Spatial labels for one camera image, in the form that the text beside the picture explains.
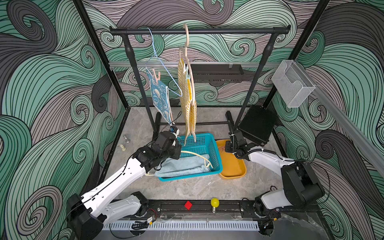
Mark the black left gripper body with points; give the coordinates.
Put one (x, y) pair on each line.
(172, 152)

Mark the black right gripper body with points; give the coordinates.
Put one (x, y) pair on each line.
(229, 147)

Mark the light blue terry towel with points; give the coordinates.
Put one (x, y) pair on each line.
(182, 167)

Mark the cream plastic hanger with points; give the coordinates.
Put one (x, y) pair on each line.
(205, 156)

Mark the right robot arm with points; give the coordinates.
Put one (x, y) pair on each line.
(301, 186)

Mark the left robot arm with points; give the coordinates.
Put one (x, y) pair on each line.
(89, 213)

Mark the orange plastic tray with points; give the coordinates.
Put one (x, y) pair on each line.
(233, 168)

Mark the teal plastic basket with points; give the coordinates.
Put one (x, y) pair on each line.
(205, 144)

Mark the yellow striped towel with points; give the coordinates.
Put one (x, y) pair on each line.
(188, 105)

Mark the silver chess pawn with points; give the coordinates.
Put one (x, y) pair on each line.
(127, 140)

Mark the blue rabbit print towel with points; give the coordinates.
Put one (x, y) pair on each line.
(160, 97)

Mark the red diamond marker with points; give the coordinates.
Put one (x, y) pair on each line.
(188, 205)

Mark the yellow ball knob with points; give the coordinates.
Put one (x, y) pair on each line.
(215, 204)

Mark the pink clothespin on blue towel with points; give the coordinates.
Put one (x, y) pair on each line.
(157, 76)

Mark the black clothes rack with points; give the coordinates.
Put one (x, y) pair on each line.
(125, 32)

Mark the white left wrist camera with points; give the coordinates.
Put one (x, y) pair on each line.
(174, 130)

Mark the black wall light panel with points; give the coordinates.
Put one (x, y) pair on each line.
(217, 73)

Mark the white slotted cable duct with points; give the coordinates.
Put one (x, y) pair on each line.
(204, 226)

